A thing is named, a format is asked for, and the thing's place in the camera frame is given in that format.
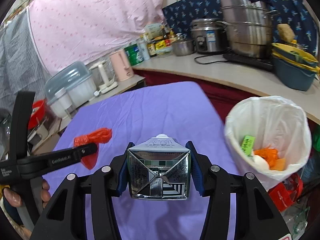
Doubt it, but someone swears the green white milk carton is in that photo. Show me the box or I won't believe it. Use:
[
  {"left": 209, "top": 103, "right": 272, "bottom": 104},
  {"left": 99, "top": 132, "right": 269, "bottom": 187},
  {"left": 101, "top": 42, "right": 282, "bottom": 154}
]
[{"left": 127, "top": 134, "right": 191, "bottom": 200}]

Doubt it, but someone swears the orange mesh cloth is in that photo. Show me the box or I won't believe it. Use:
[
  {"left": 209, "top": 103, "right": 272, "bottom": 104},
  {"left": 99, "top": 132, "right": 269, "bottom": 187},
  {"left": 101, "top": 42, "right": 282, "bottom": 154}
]
[{"left": 270, "top": 158, "right": 286, "bottom": 171}]

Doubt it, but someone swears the white trash bin bag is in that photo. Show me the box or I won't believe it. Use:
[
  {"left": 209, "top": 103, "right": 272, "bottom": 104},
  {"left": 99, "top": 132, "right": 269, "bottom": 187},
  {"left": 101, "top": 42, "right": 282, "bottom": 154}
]
[{"left": 224, "top": 96, "right": 312, "bottom": 190}]

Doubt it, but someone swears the person's left hand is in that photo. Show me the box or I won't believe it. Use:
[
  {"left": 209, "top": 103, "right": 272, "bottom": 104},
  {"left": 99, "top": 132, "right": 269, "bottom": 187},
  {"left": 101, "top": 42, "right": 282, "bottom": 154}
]
[{"left": 3, "top": 180, "right": 51, "bottom": 208}]

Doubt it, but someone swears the red shopping bag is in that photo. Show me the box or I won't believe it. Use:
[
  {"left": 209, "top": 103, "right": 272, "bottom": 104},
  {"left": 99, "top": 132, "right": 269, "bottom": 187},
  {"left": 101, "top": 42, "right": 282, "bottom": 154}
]
[{"left": 268, "top": 173, "right": 303, "bottom": 212}]

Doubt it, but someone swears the pink paper cup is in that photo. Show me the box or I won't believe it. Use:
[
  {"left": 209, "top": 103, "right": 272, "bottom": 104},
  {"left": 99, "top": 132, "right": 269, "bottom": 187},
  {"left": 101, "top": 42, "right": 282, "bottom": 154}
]
[{"left": 252, "top": 155, "right": 270, "bottom": 170}]

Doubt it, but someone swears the red plastic basin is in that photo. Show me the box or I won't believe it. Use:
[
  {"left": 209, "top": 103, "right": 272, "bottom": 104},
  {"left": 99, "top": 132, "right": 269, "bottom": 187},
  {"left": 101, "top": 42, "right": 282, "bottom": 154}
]
[{"left": 28, "top": 100, "right": 46, "bottom": 130}]

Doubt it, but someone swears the orange plastic bag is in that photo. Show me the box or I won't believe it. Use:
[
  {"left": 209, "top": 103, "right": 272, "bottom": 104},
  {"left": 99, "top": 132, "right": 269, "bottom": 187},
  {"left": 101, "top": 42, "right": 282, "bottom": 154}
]
[{"left": 254, "top": 148, "right": 279, "bottom": 167}]

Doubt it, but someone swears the green toothpaste box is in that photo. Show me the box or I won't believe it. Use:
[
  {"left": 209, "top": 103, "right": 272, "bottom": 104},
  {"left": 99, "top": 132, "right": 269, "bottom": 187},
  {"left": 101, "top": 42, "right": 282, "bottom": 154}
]
[{"left": 241, "top": 135, "right": 255, "bottom": 156}]

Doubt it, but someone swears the white blender cup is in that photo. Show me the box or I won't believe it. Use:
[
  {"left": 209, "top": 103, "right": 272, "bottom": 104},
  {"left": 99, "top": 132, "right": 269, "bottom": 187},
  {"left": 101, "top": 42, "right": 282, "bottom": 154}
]
[{"left": 55, "top": 88, "right": 73, "bottom": 114}]

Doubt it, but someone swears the red plastic bag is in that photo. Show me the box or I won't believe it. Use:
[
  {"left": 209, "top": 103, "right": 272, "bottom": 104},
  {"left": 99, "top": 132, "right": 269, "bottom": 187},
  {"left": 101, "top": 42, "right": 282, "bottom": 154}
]
[{"left": 73, "top": 128, "right": 112, "bottom": 170}]

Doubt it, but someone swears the white dish rack box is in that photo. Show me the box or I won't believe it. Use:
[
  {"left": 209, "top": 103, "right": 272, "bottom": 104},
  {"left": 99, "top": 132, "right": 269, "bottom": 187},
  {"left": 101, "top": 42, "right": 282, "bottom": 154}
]
[{"left": 44, "top": 61, "right": 97, "bottom": 118}]

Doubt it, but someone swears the purple tablecloth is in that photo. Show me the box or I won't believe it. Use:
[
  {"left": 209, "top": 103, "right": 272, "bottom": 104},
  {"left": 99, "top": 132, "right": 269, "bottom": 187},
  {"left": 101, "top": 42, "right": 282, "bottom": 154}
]
[{"left": 55, "top": 82, "right": 238, "bottom": 239}]

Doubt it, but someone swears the white glass kettle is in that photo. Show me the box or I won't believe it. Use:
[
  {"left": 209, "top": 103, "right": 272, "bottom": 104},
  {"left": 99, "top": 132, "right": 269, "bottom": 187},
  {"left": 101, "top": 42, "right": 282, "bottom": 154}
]
[{"left": 89, "top": 60, "right": 118, "bottom": 97}]

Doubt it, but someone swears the pink electric kettle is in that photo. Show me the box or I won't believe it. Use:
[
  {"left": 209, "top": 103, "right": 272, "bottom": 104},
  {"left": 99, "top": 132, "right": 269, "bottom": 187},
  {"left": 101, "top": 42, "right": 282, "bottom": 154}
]
[{"left": 109, "top": 49, "right": 134, "bottom": 81}]

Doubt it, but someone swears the black induction cooker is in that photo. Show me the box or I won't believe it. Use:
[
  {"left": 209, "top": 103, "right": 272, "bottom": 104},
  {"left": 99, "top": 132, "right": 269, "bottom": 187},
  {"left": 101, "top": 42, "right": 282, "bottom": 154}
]
[{"left": 223, "top": 53, "right": 274, "bottom": 72}]

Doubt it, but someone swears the blue yellow basin stack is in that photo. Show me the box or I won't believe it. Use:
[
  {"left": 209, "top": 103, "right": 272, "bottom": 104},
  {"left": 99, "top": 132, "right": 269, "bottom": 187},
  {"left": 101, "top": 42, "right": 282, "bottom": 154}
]
[{"left": 272, "top": 43, "right": 319, "bottom": 92}]

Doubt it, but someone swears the green can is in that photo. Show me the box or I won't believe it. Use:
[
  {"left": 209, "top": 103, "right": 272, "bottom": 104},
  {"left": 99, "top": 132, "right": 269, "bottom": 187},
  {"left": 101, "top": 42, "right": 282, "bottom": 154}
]
[{"left": 124, "top": 44, "right": 144, "bottom": 66}]

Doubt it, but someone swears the white bottle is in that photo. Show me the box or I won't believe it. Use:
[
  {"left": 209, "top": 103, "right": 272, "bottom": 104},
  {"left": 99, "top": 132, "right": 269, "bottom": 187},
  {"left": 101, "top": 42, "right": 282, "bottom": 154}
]
[{"left": 138, "top": 38, "right": 151, "bottom": 61}]

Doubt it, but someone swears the dark soy sauce bottle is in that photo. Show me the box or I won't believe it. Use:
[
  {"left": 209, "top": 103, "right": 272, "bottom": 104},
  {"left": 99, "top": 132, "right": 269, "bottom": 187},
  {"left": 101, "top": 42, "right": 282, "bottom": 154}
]
[{"left": 147, "top": 39, "right": 157, "bottom": 57}]

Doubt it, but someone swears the small steel bowl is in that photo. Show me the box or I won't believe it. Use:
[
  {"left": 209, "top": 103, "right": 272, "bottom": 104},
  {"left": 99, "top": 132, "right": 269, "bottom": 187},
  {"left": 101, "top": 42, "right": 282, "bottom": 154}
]
[{"left": 171, "top": 39, "right": 195, "bottom": 56}]

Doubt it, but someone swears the steel rice cooker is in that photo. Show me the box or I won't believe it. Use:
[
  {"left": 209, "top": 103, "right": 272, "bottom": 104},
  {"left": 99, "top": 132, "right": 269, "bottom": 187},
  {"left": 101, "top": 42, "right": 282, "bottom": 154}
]
[{"left": 190, "top": 18, "right": 228, "bottom": 54}]

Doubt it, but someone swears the brown sponge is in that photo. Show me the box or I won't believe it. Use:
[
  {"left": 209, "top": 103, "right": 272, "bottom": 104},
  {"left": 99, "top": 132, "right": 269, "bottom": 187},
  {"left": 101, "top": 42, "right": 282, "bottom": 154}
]
[{"left": 277, "top": 23, "right": 295, "bottom": 43}]

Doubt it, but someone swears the large steel steamer pot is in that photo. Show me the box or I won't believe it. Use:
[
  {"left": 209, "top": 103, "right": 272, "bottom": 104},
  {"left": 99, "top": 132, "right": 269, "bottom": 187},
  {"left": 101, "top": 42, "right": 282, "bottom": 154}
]
[{"left": 220, "top": 0, "right": 279, "bottom": 58}]

